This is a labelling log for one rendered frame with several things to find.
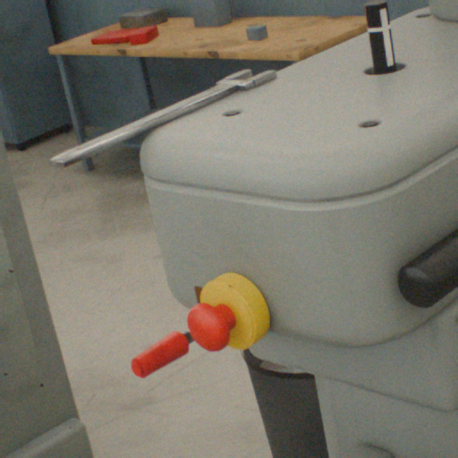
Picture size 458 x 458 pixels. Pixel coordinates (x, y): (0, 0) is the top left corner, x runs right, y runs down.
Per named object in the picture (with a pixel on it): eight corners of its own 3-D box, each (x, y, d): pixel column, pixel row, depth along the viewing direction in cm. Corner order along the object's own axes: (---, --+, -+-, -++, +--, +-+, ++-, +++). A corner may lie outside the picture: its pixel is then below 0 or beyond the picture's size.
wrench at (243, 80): (72, 170, 85) (69, 160, 84) (42, 165, 88) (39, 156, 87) (276, 78, 100) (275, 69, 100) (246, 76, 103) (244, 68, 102)
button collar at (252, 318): (260, 358, 84) (246, 288, 82) (207, 342, 89) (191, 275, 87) (276, 346, 86) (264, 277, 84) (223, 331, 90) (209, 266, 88)
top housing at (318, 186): (380, 374, 79) (348, 167, 73) (143, 309, 97) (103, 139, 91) (659, 155, 108) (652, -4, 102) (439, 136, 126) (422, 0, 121)
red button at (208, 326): (222, 361, 83) (212, 315, 82) (186, 351, 86) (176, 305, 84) (251, 342, 85) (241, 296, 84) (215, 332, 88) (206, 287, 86)
